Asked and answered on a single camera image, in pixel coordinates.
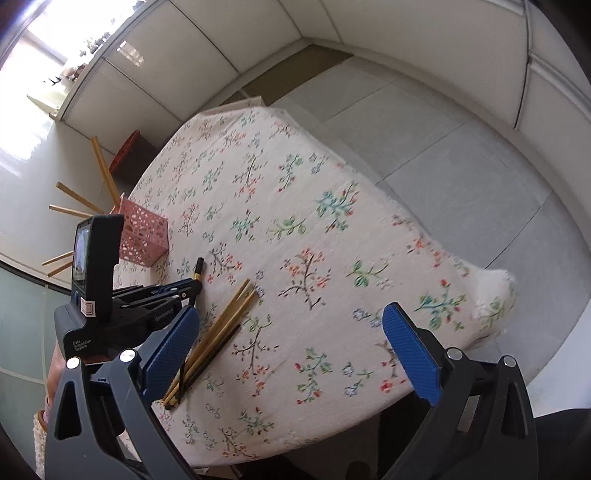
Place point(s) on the person's left hand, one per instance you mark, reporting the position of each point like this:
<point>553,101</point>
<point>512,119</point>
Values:
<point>57,365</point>

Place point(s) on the white kitchen cabinets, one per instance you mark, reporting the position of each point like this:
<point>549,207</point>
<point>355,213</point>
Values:
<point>172,59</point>

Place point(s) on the bamboo chopstick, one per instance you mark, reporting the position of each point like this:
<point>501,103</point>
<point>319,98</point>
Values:
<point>106,175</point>
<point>60,269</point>
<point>192,300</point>
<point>212,342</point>
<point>236,317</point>
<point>243,290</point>

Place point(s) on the pink perforated utensil basket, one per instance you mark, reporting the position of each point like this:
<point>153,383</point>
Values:
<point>144,238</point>

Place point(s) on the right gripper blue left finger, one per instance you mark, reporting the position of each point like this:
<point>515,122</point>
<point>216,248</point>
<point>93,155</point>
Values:
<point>163,353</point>

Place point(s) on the red-rimmed dark waste bin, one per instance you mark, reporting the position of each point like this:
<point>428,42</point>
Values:
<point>132,159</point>

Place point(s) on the floral tablecloth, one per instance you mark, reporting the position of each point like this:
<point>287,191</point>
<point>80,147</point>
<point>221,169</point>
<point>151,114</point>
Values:
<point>261,200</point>

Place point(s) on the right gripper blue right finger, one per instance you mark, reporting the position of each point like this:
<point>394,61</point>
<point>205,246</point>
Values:
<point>417,350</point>

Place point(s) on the brown floor mat right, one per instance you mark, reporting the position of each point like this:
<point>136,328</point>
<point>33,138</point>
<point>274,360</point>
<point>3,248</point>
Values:
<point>294,71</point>

